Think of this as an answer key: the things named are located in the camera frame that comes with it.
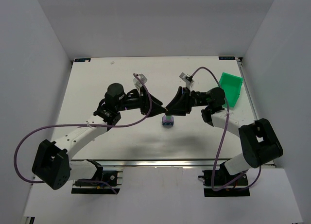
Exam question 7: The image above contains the purple house-shaped block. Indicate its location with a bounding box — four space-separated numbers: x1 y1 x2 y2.
162 116 173 124

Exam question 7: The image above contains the dark blue bridge block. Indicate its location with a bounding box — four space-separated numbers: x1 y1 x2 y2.
162 121 174 126

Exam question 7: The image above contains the green plastic bin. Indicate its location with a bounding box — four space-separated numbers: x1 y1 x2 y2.
219 72 243 108

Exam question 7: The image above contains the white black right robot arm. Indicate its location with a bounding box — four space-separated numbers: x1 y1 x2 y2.
166 86 283 176

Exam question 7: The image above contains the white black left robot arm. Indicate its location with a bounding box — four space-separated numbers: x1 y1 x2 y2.
32 83 166 190

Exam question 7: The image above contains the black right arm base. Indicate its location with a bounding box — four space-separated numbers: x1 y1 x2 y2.
198 169 250 198

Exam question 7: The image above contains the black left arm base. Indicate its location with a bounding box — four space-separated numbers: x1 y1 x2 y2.
71 166 123 195

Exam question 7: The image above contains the blue label sticker right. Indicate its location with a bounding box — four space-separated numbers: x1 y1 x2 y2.
218 56 236 61

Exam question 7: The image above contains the blue label sticker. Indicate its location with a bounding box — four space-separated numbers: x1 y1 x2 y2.
74 58 91 63
218 56 236 61

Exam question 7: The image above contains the blue label sticker left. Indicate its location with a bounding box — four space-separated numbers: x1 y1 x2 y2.
74 58 91 63

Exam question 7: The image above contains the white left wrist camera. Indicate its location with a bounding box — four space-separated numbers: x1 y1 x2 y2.
133 73 148 94

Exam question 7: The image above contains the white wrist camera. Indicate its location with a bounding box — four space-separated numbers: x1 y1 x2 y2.
179 72 194 90
133 73 148 94

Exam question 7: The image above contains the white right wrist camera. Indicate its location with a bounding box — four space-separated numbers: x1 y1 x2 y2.
179 72 194 90

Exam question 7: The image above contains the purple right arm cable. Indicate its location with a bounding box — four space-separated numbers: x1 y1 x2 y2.
190 67 262 191

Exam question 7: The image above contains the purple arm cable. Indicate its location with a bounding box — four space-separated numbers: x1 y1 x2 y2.
14 73 154 194
190 67 262 191

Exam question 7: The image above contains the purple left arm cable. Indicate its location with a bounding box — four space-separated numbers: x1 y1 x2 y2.
14 73 154 194

